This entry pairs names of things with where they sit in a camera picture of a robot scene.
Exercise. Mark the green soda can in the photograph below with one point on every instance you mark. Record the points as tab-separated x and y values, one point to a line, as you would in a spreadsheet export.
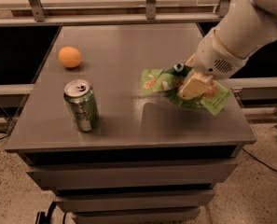
80	99

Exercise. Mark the orange fruit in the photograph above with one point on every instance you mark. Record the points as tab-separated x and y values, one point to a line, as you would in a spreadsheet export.
69	57

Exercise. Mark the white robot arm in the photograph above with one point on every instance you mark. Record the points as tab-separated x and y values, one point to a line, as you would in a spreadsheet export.
248	26

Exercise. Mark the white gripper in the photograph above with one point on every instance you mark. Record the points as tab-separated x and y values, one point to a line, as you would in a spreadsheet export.
213	57

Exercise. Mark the grey drawer cabinet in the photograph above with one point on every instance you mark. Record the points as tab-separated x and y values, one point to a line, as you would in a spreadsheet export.
148	159

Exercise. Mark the metal railing frame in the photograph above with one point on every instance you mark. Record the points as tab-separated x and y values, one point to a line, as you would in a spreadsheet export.
104	12

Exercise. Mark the green rice chip bag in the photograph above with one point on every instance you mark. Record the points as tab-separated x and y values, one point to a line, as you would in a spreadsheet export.
167	82

